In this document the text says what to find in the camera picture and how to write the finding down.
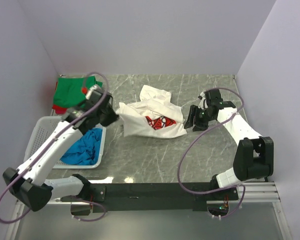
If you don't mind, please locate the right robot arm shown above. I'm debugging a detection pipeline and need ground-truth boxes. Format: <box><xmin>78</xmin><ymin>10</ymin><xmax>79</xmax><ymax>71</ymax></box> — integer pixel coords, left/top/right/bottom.
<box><xmin>184</xmin><ymin>87</ymin><xmax>274</xmax><ymax>193</ymax></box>

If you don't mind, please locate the red folded t shirt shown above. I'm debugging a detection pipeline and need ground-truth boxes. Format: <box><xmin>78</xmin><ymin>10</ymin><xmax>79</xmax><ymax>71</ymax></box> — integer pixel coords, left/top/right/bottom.
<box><xmin>52</xmin><ymin>81</ymin><xmax>67</xmax><ymax>115</ymax></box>

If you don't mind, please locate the blue t shirt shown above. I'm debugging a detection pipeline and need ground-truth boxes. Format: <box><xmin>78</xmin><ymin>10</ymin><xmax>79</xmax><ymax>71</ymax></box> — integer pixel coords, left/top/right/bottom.
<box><xmin>60</xmin><ymin>128</ymin><xmax>103</xmax><ymax>166</ymax></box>

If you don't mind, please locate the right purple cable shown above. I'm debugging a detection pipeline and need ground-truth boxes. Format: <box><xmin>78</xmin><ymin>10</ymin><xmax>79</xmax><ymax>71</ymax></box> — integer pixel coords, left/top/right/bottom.
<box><xmin>177</xmin><ymin>87</ymin><xmax>246</xmax><ymax>220</ymax></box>

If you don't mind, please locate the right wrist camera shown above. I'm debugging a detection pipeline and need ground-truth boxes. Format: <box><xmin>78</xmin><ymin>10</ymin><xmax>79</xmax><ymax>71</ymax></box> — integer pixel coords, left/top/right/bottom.
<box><xmin>198</xmin><ymin>91</ymin><xmax>206</xmax><ymax>109</ymax></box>

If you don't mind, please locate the green folded t shirt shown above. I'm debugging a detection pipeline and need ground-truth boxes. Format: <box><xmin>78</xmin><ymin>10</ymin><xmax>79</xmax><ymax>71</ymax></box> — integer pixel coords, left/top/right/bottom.
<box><xmin>52</xmin><ymin>76</ymin><xmax>104</xmax><ymax>109</ymax></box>

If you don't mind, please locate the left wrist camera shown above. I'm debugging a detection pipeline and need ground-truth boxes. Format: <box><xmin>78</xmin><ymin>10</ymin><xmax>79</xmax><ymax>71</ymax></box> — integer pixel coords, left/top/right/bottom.
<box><xmin>81</xmin><ymin>84</ymin><xmax>101</xmax><ymax>100</ymax></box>

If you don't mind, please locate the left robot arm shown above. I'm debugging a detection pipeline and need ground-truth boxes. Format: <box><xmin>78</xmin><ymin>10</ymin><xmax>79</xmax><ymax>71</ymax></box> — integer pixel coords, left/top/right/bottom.
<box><xmin>3</xmin><ymin>85</ymin><xmax>119</xmax><ymax>212</ymax></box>

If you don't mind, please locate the white t shirt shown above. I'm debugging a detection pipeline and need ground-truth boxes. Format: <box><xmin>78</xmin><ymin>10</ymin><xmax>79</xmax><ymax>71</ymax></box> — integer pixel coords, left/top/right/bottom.
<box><xmin>116</xmin><ymin>85</ymin><xmax>187</xmax><ymax>139</ymax></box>

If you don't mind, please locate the white plastic basket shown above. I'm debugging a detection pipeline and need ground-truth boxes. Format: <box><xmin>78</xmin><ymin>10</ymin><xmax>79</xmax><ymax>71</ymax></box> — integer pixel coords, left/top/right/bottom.
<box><xmin>24</xmin><ymin>116</ymin><xmax>106</xmax><ymax>169</ymax></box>

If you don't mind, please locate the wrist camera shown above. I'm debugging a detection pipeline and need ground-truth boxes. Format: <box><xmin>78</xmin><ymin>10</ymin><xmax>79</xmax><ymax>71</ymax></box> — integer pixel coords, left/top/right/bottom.
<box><xmin>81</xmin><ymin>84</ymin><xmax>101</xmax><ymax>100</ymax></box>
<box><xmin>198</xmin><ymin>91</ymin><xmax>206</xmax><ymax>109</ymax></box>

